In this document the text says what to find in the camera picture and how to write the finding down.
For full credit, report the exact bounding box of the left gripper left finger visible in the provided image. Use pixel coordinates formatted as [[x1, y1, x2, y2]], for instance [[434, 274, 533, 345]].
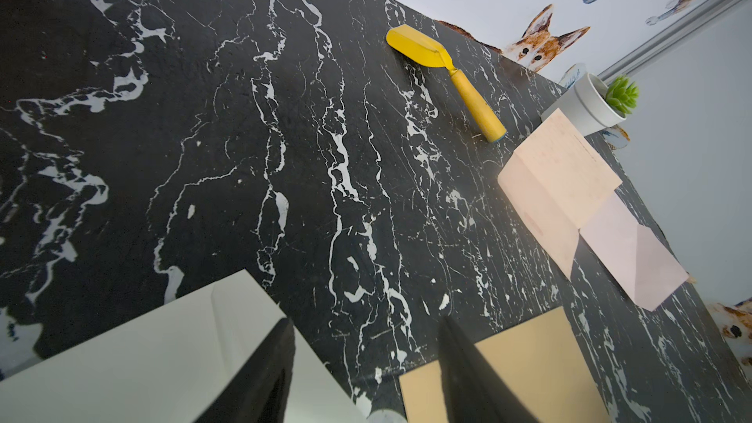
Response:
[[197, 318, 296, 422]]

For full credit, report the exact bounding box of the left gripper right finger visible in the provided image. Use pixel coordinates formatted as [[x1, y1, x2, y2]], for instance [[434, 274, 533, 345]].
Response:
[[438, 316, 537, 422]]

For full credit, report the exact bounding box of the pink envelope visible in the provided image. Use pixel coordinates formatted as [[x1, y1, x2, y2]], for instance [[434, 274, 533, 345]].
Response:
[[580, 193, 689, 311]]

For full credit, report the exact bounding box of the cream letter paper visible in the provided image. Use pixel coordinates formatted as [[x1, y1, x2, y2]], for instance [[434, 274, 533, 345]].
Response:
[[497, 110, 622, 278]]

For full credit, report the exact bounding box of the brown kraft envelope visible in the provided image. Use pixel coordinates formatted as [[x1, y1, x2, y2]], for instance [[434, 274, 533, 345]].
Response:
[[399, 307, 610, 422]]

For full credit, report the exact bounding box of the white envelope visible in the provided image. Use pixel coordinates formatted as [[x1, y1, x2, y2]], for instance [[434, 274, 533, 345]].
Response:
[[1, 271, 364, 422]]

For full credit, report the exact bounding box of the small plant in white pot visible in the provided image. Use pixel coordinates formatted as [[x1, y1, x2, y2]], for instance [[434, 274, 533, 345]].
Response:
[[542, 74, 626, 136]]

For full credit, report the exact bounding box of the yellow toy shovel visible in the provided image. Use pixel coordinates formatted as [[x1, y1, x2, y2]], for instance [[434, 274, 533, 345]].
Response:
[[386, 24, 507, 143]]

